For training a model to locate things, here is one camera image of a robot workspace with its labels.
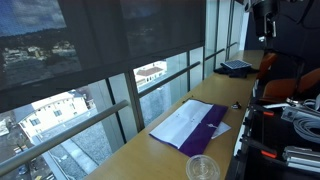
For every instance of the silver metal bars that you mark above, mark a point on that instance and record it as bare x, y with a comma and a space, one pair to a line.
301, 159

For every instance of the small black binder clip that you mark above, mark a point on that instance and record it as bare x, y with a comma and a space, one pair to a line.
236, 105

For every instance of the white punched paper sheets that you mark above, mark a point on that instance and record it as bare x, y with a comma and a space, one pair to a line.
181, 123

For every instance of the clear plastic cup lid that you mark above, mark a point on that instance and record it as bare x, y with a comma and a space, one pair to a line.
203, 168

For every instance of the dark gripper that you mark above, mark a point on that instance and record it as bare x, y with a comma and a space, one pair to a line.
264, 16

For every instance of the dark window frame post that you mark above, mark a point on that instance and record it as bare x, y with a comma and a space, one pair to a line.
135, 100

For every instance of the white and purple cloth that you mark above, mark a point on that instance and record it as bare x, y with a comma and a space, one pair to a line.
200, 138

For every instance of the loose white paper sheet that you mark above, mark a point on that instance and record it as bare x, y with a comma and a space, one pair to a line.
222, 128

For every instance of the dark mesh window blind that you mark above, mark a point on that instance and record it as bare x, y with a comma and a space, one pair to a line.
100, 40

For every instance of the grey metal handrail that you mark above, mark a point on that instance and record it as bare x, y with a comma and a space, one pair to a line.
66, 133
232, 44
166, 79
215, 54

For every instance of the orange chair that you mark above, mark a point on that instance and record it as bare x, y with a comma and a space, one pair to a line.
267, 64
293, 86

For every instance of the black clamp orange tip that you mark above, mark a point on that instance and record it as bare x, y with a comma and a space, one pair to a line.
261, 150
264, 112

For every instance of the grey device box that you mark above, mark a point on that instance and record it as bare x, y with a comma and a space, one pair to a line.
293, 113

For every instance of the black equipment cart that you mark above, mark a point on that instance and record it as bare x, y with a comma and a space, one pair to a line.
266, 140

